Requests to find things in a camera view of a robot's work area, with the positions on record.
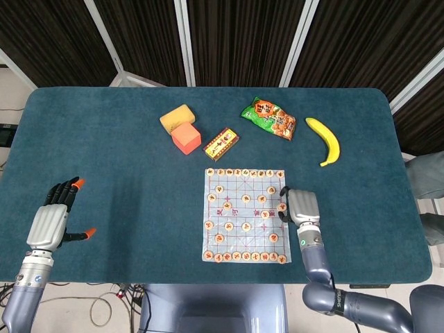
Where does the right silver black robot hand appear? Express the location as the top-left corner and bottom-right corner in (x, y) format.
(277, 185), (321, 227)

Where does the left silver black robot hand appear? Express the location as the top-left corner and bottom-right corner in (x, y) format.
(26, 176), (98, 252)

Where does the translucent plastic chess board sheet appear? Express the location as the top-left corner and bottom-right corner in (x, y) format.
(201, 169), (292, 264)

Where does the yellow banana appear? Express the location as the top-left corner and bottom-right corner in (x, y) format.
(305, 117), (341, 168)

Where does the blue felt table cover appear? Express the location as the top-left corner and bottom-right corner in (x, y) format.
(0, 86), (434, 285)

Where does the green snack bag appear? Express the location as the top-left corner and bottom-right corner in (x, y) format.
(241, 96), (297, 142)

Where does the black electronic device box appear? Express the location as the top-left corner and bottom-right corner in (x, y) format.
(0, 123), (17, 148)

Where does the yellow red card box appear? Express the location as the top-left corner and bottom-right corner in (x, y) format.
(203, 127), (241, 162)

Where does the person knee in grey trousers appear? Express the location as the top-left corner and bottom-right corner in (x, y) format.
(404, 151), (444, 199)
(419, 212), (444, 246)

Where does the blue grey robot torso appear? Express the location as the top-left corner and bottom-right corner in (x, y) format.
(138, 283), (289, 333)

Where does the orange foam cube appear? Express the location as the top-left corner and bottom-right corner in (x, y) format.
(170, 121), (203, 156)

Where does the dark slatted partition panel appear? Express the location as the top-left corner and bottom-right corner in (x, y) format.
(187, 0), (305, 87)
(391, 78), (444, 157)
(94, 0), (187, 87)
(289, 0), (444, 101)
(0, 0), (117, 87)

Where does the yellow sponge block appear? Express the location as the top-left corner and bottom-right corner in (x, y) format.
(159, 103), (196, 133)

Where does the white partition base foot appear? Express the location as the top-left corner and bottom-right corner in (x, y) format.
(109, 71), (167, 87)

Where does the black floor cable bundle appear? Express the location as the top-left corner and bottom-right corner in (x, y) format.
(114, 283), (153, 333)
(0, 282), (17, 308)

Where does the white floor cable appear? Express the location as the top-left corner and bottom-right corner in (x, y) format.
(41, 291), (135, 327)

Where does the white partition frame post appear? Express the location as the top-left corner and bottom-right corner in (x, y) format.
(279, 0), (320, 87)
(173, 0), (197, 87)
(0, 47), (38, 90)
(83, 0), (126, 76)
(388, 51), (444, 114)

